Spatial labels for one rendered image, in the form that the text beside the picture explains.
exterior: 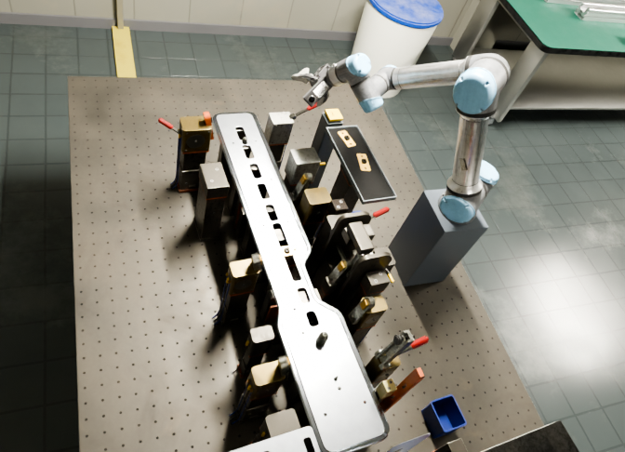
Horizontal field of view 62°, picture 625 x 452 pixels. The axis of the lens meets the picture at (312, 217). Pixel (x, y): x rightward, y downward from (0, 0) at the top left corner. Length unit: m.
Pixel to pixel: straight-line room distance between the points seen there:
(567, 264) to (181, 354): 2.80
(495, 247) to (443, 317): 1.49
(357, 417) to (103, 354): 0.86
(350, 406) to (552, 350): 2.04
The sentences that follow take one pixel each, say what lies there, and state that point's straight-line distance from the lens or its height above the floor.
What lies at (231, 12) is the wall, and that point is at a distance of 4.39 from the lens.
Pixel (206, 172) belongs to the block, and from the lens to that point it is 1.93.
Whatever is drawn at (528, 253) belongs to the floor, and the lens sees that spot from 3.81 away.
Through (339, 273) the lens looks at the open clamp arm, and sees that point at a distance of 1.74.
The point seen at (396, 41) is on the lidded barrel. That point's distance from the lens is 3.98.
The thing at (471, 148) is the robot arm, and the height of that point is 1.49.
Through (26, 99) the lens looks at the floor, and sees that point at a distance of 3.77.
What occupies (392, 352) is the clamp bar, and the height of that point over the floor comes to 1.12.
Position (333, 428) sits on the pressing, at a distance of 1.58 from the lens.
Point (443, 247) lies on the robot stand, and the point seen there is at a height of 0.99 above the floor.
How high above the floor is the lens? 2.46
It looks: 50 degrees down
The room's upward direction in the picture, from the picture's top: 22 degrees clockwise
